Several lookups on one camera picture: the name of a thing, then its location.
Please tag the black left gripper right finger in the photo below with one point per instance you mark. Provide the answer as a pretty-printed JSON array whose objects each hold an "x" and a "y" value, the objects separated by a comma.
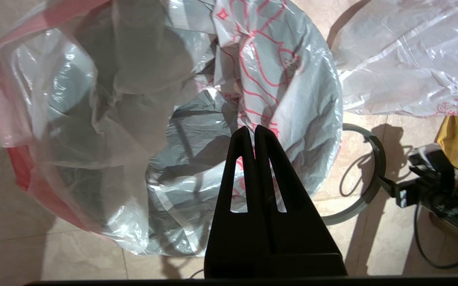
[{"x": 300, "y": 246}]

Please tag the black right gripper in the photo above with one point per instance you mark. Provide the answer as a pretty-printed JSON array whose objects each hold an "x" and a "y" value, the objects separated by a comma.
[{"x": 443, "y": 198}]

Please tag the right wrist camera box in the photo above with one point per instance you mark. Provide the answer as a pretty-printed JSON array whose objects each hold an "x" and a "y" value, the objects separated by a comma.
[{"x": 427, "y": 155}]

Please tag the spare white red plastic bag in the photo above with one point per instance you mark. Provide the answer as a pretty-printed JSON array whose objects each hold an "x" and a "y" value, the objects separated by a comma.
[{"x": 412, "y": 59}]

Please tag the white and red plastic bag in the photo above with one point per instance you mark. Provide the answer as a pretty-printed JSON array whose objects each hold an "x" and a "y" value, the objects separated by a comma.
[{"x": 133, "y": 119}]

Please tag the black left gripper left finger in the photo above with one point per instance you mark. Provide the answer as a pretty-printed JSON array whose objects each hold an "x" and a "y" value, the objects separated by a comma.
[{"x": 237, "y": 246}]

